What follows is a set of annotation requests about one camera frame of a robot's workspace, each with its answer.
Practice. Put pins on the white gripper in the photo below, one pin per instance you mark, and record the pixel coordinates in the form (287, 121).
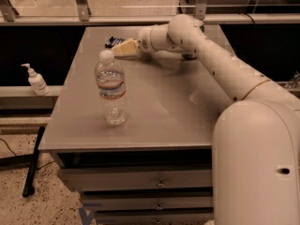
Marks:
(144, 39)

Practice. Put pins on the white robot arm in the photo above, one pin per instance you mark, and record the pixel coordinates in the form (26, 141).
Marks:
(256, 140)

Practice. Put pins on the clear plastic water bottle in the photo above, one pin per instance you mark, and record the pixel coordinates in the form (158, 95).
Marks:
(111, 84)

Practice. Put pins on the green soda can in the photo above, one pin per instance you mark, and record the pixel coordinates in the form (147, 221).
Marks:
(192, 55)

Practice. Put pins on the white pump lotion bottle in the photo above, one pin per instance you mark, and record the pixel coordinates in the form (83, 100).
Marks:
(36, 81)

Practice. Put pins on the grey drawer cabinet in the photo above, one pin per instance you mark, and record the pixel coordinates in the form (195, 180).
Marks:
(156, 168)

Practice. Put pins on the black pole on floor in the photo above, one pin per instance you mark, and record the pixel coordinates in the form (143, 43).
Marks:
(29, 189)

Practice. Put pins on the metal window rail frame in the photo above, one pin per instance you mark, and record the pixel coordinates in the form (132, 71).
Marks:
(99, 12)

